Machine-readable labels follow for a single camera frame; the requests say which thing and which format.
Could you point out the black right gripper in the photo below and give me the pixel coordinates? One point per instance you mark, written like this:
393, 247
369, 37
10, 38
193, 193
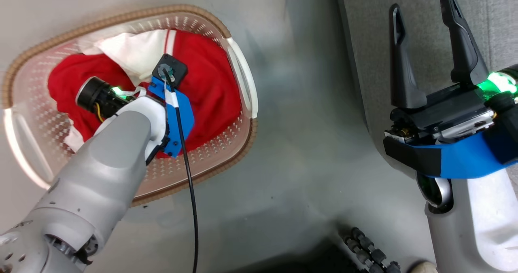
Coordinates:
449, 111

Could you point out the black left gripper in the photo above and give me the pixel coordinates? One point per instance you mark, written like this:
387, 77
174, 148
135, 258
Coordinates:
95, 95

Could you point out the red and white garment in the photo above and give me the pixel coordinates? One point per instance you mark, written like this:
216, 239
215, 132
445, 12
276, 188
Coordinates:
210, 87

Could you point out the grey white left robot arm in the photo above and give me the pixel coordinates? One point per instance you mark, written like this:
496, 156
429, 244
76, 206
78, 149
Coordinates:
101, 168

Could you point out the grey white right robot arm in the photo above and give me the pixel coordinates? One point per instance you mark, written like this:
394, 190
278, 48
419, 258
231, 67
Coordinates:
481, 224

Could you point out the white perforated laundry basket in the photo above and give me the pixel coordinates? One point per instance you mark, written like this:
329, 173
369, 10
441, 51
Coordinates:
40, 75

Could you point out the grey fabric sofa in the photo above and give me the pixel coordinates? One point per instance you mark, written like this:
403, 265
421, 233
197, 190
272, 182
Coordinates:
364, 42

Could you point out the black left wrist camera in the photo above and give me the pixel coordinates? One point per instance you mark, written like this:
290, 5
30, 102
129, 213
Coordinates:
175, 66

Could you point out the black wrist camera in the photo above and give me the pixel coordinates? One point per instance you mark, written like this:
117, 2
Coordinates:
175, 66
506, 135

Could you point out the blue left camera mount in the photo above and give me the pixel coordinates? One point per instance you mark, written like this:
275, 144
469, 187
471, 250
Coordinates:
184, 117

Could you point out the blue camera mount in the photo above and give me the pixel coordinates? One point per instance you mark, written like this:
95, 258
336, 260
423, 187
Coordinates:
461, 159
184, 117

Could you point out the blue right camera mount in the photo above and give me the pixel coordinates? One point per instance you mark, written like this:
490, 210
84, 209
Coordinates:
461, 159

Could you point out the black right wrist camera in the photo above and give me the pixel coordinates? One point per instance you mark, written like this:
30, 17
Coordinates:
506, 135

